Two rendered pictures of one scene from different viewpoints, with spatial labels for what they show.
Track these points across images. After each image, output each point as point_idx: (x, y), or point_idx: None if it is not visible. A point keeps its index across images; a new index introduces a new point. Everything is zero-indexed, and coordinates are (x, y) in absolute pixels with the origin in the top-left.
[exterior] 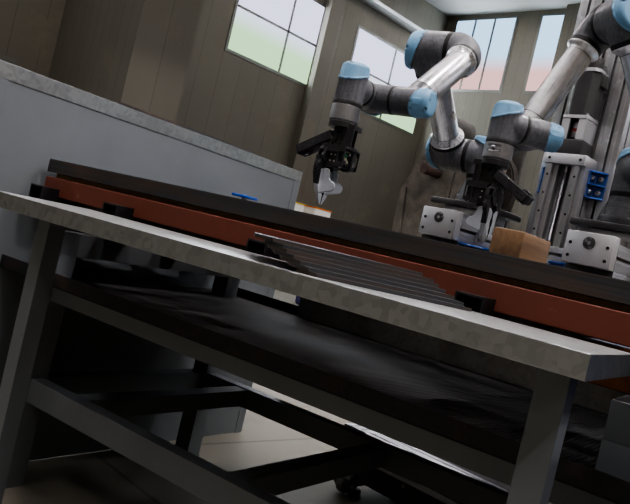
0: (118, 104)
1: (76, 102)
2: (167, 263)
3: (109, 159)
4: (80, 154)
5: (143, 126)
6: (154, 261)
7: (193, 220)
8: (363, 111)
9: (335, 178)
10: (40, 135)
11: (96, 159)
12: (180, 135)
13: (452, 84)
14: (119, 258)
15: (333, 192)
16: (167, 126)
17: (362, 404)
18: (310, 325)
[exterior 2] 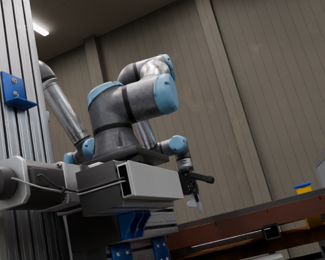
0: (323, 150)
1: (321, 161)
2: None
3: None
4: None
5: None
6: None
7: None
8: (183, 150)
9: (191, 197)
10: None
11: None
12: None
13: (132, 126)
14: (324, 244)
15: (192, 206)
16: None
17: None
18: None
